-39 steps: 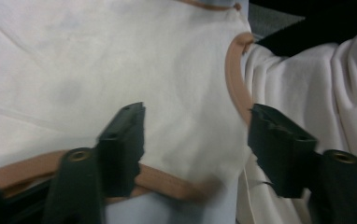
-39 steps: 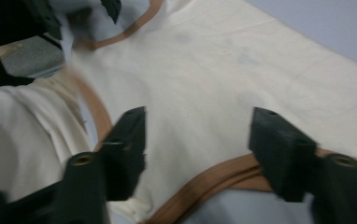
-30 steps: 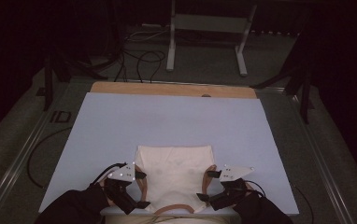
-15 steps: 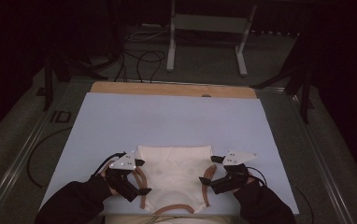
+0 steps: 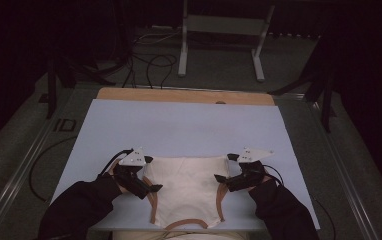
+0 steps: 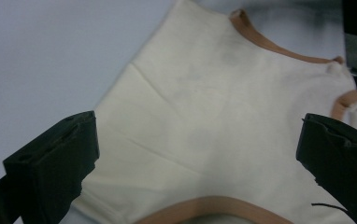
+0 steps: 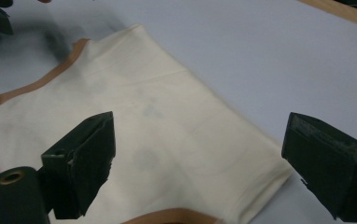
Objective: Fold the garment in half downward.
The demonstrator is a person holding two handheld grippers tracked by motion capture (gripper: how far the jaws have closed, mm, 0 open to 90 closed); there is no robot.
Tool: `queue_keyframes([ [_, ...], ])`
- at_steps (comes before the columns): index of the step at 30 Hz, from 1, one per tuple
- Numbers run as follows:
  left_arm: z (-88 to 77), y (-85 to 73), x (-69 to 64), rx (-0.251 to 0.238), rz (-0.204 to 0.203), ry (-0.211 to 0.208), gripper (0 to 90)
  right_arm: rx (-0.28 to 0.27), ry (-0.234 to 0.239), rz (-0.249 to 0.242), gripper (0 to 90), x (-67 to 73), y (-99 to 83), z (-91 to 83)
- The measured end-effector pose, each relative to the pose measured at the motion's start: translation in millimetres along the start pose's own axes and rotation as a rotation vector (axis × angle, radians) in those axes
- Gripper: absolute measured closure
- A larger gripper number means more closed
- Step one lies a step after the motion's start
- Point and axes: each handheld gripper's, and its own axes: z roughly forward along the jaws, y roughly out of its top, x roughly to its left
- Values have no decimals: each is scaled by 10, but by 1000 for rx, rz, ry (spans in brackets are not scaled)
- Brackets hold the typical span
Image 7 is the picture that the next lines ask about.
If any cream baby bodysuit brown trim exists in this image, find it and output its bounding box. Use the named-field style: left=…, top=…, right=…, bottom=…
left=0, top=23, right=293, bottom=224

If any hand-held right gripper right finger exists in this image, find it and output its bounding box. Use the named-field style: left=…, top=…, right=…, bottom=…
left=280, top=111, right=357, bottom=224

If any light blue mat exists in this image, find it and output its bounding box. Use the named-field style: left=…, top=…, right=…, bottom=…
left=0, top=0, right=357, bottom=224

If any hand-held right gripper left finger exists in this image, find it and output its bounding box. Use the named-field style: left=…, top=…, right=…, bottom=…
left=40, top=111, right=117, bottom=220

